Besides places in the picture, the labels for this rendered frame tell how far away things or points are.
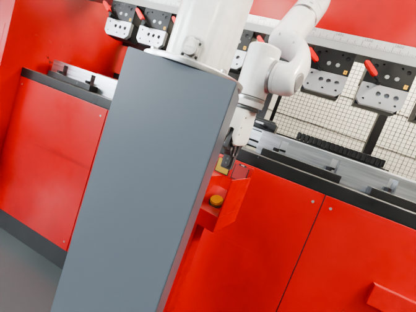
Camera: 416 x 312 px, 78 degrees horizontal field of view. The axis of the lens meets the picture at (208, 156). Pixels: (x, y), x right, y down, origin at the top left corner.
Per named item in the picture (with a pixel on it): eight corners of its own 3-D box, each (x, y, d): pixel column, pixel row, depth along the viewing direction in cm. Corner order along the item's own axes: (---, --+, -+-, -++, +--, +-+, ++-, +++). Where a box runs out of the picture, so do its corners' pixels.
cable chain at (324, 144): (295, 138, 139) (298, 131, 139) (295, 138, 145) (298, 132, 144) (383, 168, 126) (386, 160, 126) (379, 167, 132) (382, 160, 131)
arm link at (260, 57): (272, 103, 69) (242, 95, 73) (290, 54, 66) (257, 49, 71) (260, 98, 62) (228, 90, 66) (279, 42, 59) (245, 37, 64)
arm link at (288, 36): (339, 38, 74) (292, 108, 63) (286, 32, 82) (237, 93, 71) (344, 6, 67) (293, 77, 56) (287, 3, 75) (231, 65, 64)
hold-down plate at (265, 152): (259, 154, 101) (262, 147, 100) (261, 154, 106) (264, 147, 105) (338, 184, 92) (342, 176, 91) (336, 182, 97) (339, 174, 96)
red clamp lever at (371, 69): (369, 57, 88) (385, 81, 87) (366, 61, 92) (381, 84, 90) (363, 60, 89) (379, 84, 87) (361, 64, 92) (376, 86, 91)
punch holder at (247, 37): (208, 61, 111) (221, 23, 109) (214, 67, 119) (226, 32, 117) (240, 70, 107) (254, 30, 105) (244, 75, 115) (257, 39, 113)
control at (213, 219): (156, 200, 76) (175, 143, 74) (185, 195, 90) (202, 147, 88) (212, 233, 67) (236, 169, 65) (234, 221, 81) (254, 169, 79)
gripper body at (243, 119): (241, 103, 74) (229, 140, 77) (226, 98, 65) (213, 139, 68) (265, 110, 71) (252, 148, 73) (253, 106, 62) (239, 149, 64)
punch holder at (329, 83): (299, 86, 99) (316, 44, 97) (299, 91, 107) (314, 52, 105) (339, 97, 95) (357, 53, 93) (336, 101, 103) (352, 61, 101)
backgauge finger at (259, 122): (245, 121, 114) (249, 110, 113) (254, 126, 139) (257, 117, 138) (271, 130, 110) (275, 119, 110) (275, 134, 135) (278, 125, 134)
